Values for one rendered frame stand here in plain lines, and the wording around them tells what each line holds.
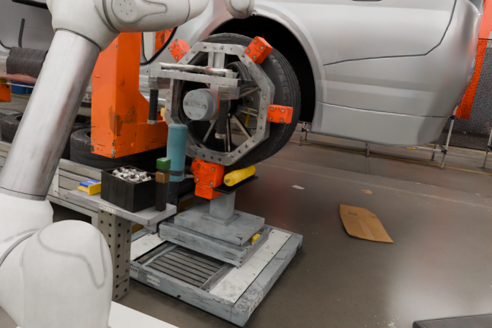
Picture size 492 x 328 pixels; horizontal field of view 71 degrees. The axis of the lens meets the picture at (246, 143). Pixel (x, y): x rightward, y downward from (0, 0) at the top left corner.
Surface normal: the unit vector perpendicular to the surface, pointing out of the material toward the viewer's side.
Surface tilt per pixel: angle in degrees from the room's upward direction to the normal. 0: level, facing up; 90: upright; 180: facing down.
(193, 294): 90
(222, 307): 90
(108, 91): 90
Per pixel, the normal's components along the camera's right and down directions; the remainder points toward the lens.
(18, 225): 0.76, -0.22
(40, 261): -0.11, -0.28
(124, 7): -0.19, 0.40
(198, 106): -0.43, 0.13
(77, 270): 0.64, -0.07
